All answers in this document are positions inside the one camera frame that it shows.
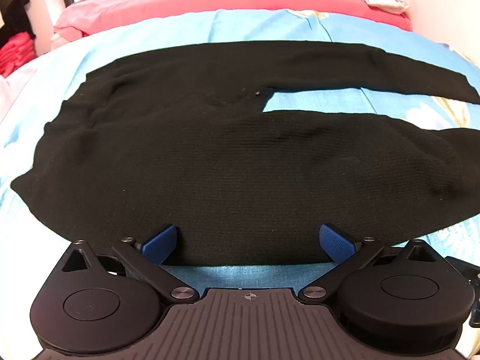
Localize black knit pants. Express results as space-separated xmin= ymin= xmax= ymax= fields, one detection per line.
xmin=10 ymin=40 xmax=480 ymax=268

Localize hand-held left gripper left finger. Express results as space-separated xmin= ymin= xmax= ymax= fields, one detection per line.
xmin=60 ymin=224 xmax=198 ymax=303

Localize red clothes pile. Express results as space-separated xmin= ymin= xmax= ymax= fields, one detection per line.
xmin=0 ymin=31 xmax=37 ymax=79

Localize red blanket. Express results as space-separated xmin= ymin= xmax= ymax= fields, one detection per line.
xmin=52 ymin=0 xmax=413 ymax=45

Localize light blue printed bed sheet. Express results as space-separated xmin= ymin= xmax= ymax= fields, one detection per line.
xmin=0 ymin=7 xmax=480 ymax=293

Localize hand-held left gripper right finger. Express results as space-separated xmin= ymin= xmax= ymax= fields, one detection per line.
xmin=298 ymin=223 xmax=446 ymax=303

